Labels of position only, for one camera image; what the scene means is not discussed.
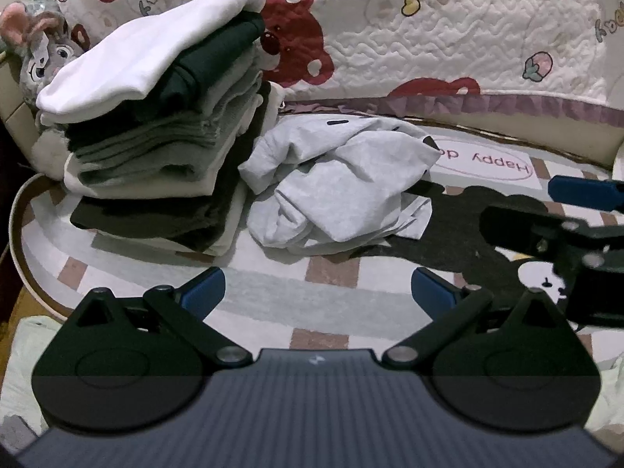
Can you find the grey plush rabbit toy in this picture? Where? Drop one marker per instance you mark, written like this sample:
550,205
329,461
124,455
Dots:
48,58

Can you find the white fluffy cloth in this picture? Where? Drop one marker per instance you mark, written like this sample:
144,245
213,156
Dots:
48,156

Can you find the beige bed frame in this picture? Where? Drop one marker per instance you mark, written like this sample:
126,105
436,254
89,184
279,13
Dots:
604,144

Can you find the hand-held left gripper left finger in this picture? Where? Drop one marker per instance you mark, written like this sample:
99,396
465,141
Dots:
204,290

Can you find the grey printed T-shirt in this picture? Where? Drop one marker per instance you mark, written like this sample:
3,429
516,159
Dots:
331,190

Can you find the bear print quilt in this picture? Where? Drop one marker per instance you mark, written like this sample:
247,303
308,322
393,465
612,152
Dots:
438,34

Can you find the stack of folded clothes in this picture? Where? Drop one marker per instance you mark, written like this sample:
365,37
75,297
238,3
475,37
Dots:
146,156

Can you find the black and white plush toy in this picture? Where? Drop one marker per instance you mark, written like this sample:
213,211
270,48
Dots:
272,102

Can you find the pale green garment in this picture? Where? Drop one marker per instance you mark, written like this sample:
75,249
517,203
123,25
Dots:
24,365

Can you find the curved beige headboard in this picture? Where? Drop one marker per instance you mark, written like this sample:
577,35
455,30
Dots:
14,107

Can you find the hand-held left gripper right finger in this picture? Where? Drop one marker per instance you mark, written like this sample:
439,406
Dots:
431,292

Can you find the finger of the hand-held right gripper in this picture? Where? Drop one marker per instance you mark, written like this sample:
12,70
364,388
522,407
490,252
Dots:
585,192
526,231

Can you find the checkered mat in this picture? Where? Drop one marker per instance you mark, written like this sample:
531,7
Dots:
146,263

